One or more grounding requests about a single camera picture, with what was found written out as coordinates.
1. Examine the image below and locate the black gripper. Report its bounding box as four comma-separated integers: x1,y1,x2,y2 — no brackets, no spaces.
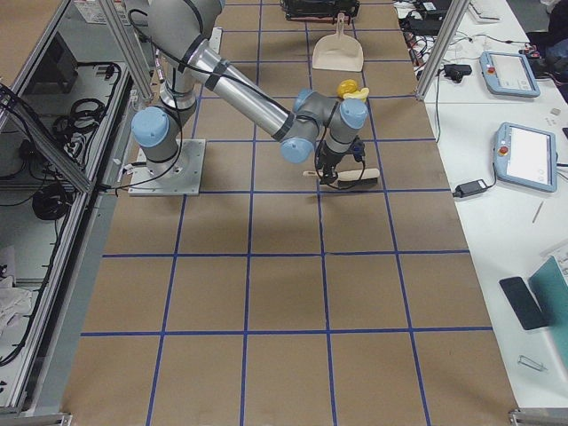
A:
318,140,351,185

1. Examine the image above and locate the white hand brush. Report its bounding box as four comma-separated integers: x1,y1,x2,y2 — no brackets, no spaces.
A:
303,168,380,190

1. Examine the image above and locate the pale yellow peel slice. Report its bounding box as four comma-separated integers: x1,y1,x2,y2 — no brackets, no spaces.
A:
342,87,370,102

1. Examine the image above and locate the brown toy potato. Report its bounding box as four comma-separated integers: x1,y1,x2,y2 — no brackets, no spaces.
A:
336,79,359,99

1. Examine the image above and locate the white plastic dustpan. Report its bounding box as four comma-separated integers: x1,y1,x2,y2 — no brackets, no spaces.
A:
312,13,364,72

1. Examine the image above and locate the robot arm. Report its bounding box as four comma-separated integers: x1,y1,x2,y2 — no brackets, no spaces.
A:
143,1,368,185

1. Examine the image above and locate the black bag lined bin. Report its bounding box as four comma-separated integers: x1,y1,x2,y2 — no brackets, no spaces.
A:
280,0,360,20

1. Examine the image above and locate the black power brick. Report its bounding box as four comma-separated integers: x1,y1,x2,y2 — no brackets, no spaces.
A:
453,179,489,198

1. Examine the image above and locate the black webcam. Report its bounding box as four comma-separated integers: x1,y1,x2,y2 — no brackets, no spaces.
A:
443,64,472,83

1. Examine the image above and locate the near teach pendant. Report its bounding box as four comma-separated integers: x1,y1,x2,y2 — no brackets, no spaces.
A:
493,122,557,193

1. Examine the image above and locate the teach pendant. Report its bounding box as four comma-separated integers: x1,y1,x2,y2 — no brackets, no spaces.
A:
479,51,540,98
493,122,557,193

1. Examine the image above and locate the far teach pendant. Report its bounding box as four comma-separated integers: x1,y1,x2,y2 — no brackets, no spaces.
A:
479,51,540,98

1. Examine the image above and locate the metal pen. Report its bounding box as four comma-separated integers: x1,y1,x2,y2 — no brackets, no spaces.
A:
532,200,544,224

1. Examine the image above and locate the teal folder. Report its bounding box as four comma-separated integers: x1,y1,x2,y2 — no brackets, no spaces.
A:
528,256,567,383

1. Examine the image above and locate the black smartphone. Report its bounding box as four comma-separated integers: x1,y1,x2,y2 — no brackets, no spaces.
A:
499,276,548,330

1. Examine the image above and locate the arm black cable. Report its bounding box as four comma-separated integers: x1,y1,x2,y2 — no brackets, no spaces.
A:
313,132,367,192

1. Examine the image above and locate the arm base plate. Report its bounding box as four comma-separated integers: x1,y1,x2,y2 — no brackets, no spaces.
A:
128,138,206,196

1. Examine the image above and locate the aluminium frame post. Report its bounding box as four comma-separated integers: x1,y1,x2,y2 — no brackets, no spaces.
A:
415,0,469,101

